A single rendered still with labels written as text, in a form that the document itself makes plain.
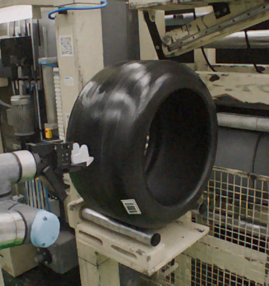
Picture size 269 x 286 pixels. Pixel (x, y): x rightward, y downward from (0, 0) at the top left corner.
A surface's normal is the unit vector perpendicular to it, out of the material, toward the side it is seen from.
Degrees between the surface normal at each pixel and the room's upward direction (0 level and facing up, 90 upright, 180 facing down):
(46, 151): 90
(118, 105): 54
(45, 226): 90
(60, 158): 90
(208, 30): 90
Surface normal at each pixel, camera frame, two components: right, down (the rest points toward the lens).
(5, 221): 0.69, -0.60
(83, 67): 0.74, 0.14
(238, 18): -0.67, 0.22
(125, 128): 0.04, -0.07
